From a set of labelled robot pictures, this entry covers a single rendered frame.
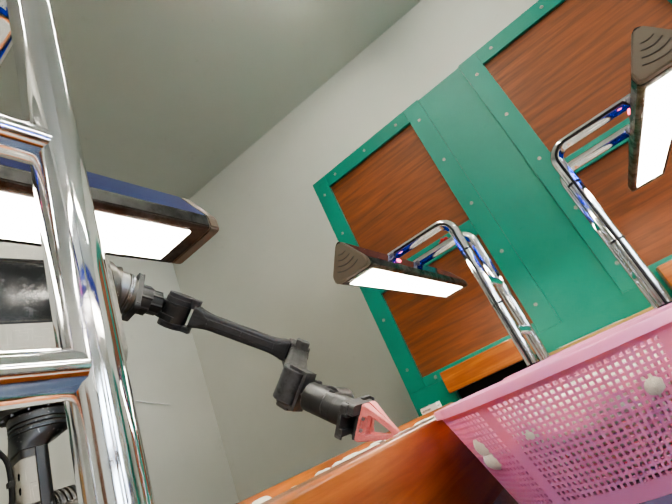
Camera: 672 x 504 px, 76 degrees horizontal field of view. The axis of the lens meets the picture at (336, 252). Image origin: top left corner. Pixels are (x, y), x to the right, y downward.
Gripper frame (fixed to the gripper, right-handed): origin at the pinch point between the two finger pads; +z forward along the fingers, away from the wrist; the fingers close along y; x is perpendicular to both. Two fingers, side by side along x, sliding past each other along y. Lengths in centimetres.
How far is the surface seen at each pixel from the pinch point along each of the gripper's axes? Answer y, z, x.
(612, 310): 74, 26, -30
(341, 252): -3.8, -16.5, -29.3
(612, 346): -40, 29, -25
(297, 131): 157, -184, -115
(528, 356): 17.9, 15.5, -17.4
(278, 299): 154, -166, 5
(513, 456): -37.2, 24.4, -15.8
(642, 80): -4, 26, -60
